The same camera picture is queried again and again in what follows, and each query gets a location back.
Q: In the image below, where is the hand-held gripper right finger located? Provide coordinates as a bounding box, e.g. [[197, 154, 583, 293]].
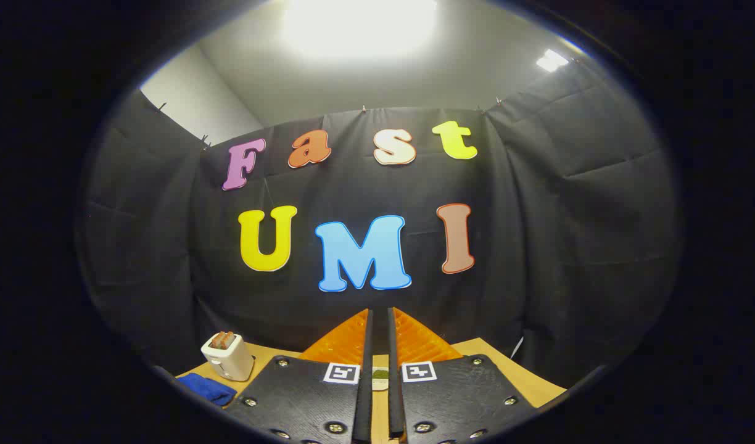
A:
[[387, 307, 537, 444]]

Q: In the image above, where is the white toaster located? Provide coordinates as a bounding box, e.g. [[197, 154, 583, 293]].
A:
[[200, 333, 255, 382]]

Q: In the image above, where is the large ceiling light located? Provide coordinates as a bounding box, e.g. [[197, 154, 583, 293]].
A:
[[282, 0, 440, 60]]

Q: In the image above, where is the small ceiling light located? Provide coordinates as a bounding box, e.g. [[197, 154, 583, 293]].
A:
[[536, 49, 569, 73]]

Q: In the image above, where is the blue folded cloth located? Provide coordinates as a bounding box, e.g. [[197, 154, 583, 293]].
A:
[[177, 372, 237, 406]]

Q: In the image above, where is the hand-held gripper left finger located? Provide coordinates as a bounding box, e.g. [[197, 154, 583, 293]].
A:
[[225, 308, 374, 444]]

